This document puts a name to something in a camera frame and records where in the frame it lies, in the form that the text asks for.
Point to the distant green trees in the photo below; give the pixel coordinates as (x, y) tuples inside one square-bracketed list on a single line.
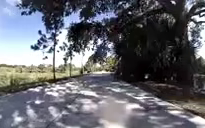
[(106, 64)]

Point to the grey paved road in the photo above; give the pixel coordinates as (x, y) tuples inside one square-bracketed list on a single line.
[(90, 106)]

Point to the thin tall tree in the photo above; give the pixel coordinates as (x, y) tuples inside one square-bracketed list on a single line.
[(54, 68)]

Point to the large dark tree mass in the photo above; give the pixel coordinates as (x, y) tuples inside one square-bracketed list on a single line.
[(150, 50)]

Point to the distant tree line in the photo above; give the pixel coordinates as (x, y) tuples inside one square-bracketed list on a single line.
[(30, 68)]

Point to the green grass field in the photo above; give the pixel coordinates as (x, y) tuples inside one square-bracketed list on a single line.
[(10, 78)]

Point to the bare dirt verge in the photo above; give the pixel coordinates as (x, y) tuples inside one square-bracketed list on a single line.
[(191, 104)]

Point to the small thin tree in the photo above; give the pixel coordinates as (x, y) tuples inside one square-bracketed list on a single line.
[(70, 68)]

